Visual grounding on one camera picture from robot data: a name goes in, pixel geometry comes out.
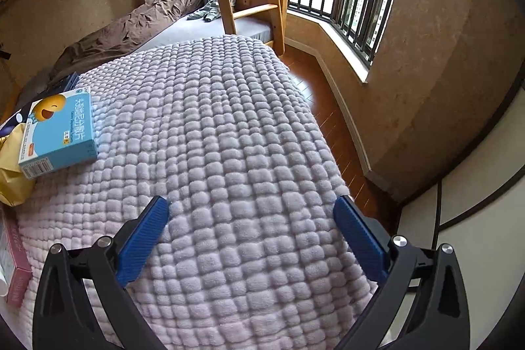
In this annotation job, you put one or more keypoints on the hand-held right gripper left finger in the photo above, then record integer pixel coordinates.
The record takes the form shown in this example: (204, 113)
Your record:
(141, 239)

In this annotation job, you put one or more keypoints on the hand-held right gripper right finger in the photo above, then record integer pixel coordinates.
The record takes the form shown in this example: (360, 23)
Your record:
(361, 239)

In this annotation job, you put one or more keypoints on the white wardrobe door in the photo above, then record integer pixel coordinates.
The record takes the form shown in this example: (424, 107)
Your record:
(480, 218)

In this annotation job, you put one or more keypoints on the pink box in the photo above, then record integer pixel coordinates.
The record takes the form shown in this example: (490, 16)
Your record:
(18, 276)

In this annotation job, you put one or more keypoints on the blue medicine box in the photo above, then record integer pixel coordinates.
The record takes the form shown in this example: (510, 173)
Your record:
(57, 132)

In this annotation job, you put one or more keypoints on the lilac waffle blanket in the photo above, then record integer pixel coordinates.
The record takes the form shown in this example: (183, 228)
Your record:
(246, 149)

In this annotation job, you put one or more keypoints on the brown paper bag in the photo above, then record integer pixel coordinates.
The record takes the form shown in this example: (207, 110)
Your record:
(12, 177)

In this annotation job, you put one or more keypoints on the yellow and blue toy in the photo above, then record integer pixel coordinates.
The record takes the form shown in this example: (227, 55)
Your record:
(16, 118)

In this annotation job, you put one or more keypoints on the brown duvet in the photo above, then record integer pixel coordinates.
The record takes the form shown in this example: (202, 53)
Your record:
(131, 22)

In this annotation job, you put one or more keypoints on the grey sheeted mattress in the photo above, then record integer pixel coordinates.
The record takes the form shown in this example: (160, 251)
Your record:
(246, 28)

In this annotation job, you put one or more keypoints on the grey garment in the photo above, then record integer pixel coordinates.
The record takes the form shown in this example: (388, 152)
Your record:
(209, 9)

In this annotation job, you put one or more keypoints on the black wall bracket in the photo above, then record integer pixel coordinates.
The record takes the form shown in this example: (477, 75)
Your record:
(4, 54)

